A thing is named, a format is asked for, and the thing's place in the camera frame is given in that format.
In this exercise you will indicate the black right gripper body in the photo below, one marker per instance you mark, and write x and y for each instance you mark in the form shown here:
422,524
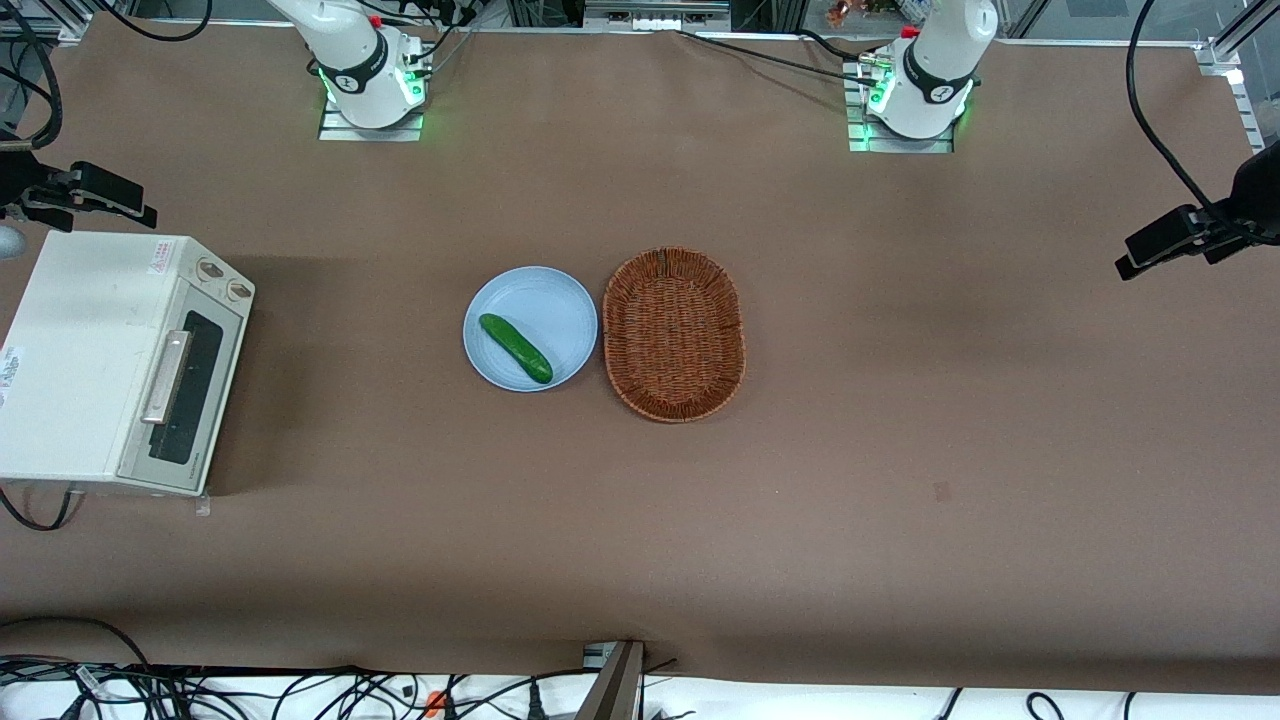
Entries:
20,177

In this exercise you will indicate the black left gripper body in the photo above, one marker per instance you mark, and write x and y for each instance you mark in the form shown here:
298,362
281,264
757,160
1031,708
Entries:
1256,194

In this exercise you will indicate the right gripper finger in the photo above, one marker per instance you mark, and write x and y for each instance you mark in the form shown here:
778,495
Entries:
112,187
125,215

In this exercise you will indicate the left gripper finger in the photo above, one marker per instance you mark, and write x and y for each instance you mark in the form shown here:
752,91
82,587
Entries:
1165,232
1128,266

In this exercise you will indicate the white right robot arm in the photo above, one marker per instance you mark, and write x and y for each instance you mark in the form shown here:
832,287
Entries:
360,60

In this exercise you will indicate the beige round oven knob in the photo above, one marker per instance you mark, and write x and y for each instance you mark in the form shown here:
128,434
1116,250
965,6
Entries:
238,291
210,268

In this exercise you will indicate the white toaster oven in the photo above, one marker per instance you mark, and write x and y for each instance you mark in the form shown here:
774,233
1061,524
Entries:
80,350

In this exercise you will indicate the red warning sticker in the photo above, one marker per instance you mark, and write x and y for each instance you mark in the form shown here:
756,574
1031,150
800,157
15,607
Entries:
160,256

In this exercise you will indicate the white printed rating label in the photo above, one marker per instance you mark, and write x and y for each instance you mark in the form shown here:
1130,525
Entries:
8,366

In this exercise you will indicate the green cucumber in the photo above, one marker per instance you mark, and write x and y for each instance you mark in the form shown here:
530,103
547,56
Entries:
515,348

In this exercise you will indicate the light blue round plate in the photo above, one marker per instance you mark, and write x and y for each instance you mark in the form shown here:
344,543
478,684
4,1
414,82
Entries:
540,300

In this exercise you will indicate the brown oval wicker basket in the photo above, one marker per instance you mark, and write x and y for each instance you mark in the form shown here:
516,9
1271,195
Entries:
675,335

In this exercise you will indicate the orange plug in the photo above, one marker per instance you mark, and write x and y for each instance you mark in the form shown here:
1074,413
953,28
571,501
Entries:
434,705

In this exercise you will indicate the aluminium frame profile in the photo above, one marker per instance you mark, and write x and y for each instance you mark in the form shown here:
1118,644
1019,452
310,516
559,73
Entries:
1222,60

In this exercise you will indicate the aluminium camera post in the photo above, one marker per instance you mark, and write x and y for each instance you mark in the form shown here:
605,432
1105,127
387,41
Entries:
615,690

